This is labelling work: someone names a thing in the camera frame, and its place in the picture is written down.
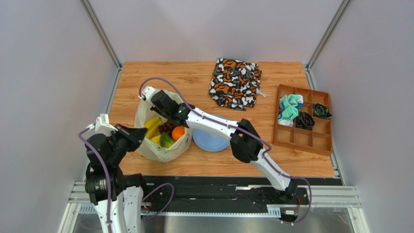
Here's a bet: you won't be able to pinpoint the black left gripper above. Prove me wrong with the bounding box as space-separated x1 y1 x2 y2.
107 123 148 165

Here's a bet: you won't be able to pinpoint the red grape bunch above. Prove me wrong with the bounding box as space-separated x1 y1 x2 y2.
158 122 175 136

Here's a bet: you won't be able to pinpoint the orange tangerine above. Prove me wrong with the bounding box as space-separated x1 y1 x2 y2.
171 126 185 141

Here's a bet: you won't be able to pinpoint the yellow banana bunch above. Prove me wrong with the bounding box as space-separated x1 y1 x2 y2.
144 117 162 139

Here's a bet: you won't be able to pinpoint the green orange mango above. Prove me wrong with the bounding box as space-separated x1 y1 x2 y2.
160 133 175 149

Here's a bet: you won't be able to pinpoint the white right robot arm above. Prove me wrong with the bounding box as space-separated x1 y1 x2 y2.
142 86 298 196

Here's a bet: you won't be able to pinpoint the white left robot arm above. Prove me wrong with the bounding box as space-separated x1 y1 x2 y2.
78 124 148 233

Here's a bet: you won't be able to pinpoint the blue plate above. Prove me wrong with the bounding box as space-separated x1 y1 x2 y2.
187 113 230 152

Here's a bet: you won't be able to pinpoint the camouflage patterned shorts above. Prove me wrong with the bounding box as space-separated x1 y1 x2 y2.
208 58 269 111

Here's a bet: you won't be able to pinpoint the lower teal white sock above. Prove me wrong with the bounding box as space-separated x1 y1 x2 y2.
277 106 299 127

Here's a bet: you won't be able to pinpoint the teal white sock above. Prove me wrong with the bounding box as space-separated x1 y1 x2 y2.
277 106 299 127
279 94 304 110

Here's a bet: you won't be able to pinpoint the upper teal white sock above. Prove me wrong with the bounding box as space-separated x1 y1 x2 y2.
279 94 304 110

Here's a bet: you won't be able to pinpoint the dark brown rolled tie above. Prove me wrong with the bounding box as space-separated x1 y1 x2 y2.
295 111 315 131

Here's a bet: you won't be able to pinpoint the navy yellow rolled tie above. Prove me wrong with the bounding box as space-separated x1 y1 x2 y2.
312 103 332 119

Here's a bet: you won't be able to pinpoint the wooden compartment organizer tray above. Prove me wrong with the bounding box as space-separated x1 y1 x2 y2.
273 84 333 156

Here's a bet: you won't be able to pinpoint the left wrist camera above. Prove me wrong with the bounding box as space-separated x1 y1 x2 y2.
86 114 118 136

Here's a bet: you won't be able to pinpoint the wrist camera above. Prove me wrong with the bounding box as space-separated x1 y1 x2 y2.
86 114 118 136
139 85 160 105

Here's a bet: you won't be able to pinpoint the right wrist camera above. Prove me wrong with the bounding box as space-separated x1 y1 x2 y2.
139 85 160 105

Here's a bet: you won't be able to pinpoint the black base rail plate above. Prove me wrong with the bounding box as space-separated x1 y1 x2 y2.
86 174 344 215

